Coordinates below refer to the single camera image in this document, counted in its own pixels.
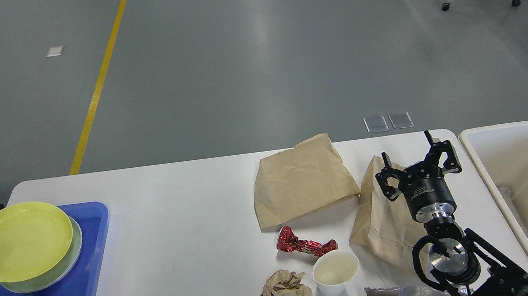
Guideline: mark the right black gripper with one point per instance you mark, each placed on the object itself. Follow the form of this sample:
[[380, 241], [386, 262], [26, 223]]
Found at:
[[431, 193]]

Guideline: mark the yellow plastic plate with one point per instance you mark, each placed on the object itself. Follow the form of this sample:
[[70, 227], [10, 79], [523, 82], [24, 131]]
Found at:
[[34, 238]]

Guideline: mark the large paper bag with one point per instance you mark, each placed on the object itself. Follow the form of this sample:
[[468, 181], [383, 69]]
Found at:
[[309, 177]]

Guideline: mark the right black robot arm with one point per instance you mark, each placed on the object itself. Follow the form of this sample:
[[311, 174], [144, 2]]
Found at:
[[448, 258]]

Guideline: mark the pale green plate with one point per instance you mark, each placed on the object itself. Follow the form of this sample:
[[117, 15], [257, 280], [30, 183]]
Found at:
[[55, 274]]

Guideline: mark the right clear floor plate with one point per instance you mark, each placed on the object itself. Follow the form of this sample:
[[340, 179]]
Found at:
[[401, 120]]

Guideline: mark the clear floor plate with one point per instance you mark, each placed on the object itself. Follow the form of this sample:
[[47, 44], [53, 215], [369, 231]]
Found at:
[[401, 120], [375, 124]]

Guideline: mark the left clear floor plate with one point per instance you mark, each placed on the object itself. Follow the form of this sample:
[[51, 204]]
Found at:
[[375, 124]]

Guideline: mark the white paper cup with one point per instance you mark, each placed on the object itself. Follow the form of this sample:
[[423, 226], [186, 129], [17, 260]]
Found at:
[[334, 271]]

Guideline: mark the red foil wrapper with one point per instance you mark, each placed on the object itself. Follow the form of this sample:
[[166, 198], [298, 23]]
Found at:
[[288, 242]]

